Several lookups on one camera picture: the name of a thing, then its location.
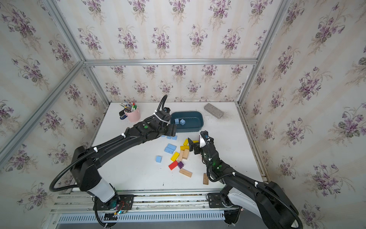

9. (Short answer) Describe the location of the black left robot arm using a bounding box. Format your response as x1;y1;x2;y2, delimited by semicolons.
49;95;177;203

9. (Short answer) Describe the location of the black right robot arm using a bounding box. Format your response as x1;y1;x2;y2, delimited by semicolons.
187;131;304;229

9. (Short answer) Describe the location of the yellow flat block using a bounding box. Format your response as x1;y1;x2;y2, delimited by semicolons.
184;139;199;146
180;146;189;151

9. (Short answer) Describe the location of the natural wood block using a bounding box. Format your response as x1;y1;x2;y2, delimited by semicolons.
177;149;189;162

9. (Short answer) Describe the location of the teal plastic bin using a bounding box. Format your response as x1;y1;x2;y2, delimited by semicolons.
171;111;204;133

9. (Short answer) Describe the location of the purple cube block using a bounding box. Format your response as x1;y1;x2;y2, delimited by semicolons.
178;162;184;169

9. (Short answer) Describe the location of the yellow long block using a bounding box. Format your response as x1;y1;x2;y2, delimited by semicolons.
171;152;180;162

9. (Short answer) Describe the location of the light wood block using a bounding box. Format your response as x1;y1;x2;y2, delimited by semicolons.
179;169;192;177

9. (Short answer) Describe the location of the red rectangular block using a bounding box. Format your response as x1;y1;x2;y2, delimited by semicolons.
168;161;179;170

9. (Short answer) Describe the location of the dark wood block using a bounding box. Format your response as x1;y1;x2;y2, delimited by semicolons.
203;173;209;185

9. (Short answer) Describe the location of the pink pen cup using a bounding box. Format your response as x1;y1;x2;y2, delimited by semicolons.
125;108;141;123

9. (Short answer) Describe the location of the grey stone brick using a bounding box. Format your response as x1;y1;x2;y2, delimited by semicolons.
204;103;224;119

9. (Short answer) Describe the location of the black stapler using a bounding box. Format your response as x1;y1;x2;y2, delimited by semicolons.
119;109;128;120

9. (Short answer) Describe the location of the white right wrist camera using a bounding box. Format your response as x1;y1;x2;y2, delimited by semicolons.
199;131;210;148

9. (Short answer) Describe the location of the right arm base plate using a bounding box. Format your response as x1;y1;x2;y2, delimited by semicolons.
206;192;238;209

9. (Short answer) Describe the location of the aluminium rail frame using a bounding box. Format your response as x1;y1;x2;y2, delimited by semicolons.
42;189;239;229

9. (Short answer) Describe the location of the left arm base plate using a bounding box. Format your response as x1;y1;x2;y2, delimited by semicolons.
93;195;134;211

